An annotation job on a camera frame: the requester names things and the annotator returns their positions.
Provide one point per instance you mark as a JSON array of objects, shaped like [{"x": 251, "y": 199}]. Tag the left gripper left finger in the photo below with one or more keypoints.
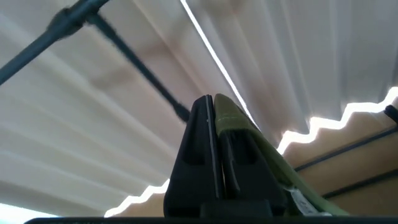
[{"x": 196, "y": 177}]

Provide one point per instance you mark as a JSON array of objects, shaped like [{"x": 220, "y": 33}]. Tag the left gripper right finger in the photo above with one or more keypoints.
[{"x": 252, "y": 180}]

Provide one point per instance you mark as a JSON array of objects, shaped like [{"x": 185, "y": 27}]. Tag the green long-sleeved shirt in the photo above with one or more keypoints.
[{"x": 230, "y": 115}]

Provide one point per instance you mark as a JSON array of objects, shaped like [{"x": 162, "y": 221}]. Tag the black clothes rack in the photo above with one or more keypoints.
[{"x": 62, "y": 21}]

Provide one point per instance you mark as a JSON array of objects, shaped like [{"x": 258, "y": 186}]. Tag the window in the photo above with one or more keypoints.
[{"x": 18, "y": 213}]

